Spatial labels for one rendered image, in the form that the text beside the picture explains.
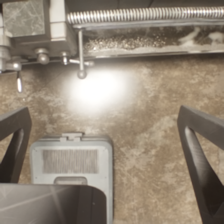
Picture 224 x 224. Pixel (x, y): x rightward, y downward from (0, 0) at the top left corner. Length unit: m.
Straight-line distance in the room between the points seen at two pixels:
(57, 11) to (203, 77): 1.21
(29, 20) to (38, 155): 0.88
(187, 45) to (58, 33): 0.72
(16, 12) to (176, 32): 0.80
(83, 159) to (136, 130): 0.47
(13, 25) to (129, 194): 1.39
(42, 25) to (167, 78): 1.09
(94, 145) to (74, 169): 0.20
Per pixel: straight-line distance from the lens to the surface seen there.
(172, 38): 1.16
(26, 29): 0.67
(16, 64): 0.70
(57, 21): 0.73
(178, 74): 1.57
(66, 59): 0.90
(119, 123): 1.49
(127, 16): 0.80
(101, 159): 1.28
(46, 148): 1.31
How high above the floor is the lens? 1.47
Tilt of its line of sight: 85 degrees down
